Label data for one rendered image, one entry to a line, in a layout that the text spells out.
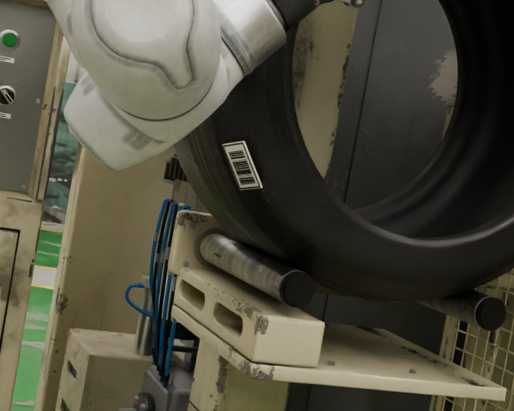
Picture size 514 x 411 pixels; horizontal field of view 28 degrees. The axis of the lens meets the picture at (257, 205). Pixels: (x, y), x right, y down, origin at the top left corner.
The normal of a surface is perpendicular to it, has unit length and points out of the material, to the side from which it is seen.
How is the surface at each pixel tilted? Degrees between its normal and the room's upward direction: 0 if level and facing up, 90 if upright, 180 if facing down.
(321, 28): 90
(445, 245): 101
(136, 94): 161
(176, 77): 135
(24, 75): 90
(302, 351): 90
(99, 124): 105
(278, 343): 90
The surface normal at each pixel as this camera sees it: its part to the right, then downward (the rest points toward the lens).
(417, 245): 0.30, 0.29
